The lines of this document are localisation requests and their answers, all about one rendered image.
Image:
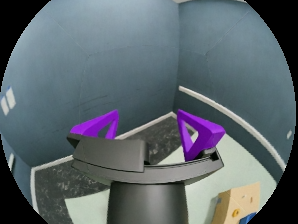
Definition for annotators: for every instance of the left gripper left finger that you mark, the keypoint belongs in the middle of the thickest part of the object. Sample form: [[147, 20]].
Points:
[[90, 128]]

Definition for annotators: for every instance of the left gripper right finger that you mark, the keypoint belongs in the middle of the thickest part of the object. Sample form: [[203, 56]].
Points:
[[209, 134]]

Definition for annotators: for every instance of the blue open-top tray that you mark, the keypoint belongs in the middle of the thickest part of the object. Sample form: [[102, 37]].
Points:
[[245, 219]]

